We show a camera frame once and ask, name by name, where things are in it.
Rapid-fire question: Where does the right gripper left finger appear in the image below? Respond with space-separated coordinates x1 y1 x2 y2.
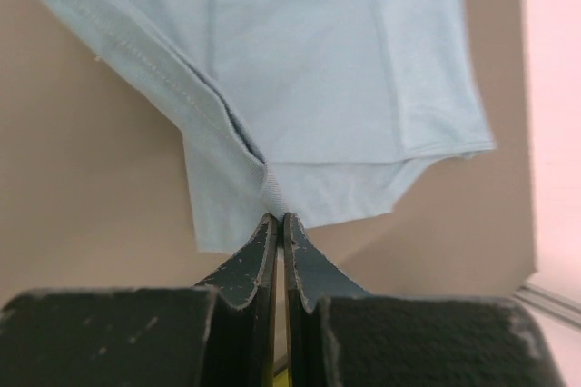
1 215 278 386

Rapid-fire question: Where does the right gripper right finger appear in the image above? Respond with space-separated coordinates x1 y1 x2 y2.
281 213 563 386

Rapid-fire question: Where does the light blue t shirt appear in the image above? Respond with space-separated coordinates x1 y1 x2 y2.
42 0 495 253

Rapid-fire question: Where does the right aluminium corner post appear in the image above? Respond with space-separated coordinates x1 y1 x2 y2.
514 283 580 329

